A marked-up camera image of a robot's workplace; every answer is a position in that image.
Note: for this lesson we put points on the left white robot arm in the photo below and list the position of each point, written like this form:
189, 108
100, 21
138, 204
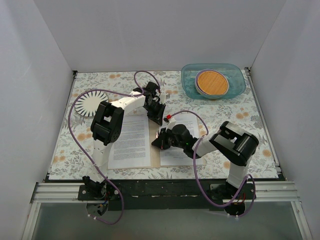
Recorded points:
106, 128

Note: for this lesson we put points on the brown cardboard folder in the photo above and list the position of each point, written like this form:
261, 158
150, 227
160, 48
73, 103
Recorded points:
155, 152

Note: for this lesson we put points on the printed paper sheet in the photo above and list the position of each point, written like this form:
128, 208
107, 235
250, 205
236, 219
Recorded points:
132, 148
175, 156

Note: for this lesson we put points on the aluminium frame rail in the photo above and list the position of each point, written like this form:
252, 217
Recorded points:
55, 193

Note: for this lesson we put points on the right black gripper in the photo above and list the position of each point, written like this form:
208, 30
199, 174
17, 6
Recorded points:
164, 139

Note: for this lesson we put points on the floral table mat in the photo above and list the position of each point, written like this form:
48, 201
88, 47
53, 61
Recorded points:
70, 160

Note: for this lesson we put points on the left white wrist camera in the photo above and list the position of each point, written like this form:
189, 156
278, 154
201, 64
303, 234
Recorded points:
163, 97

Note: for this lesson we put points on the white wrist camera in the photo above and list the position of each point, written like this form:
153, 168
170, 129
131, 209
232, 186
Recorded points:
169, 120
163, 97

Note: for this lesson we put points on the blue striped white plate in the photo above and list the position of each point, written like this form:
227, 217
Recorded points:
87, 104

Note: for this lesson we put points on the teal plastic container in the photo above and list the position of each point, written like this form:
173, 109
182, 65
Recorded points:
233, 74

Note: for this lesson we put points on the orange woven round plate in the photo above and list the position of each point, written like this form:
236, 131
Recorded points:
209, 82

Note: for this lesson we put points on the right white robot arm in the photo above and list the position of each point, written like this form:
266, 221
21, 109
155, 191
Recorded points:
235, 143

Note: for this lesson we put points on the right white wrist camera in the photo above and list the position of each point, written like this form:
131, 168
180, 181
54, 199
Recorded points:
169, 120

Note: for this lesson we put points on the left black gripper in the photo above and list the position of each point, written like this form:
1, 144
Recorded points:
155, 108

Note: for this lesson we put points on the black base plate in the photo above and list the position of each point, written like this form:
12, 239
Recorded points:
161, 194

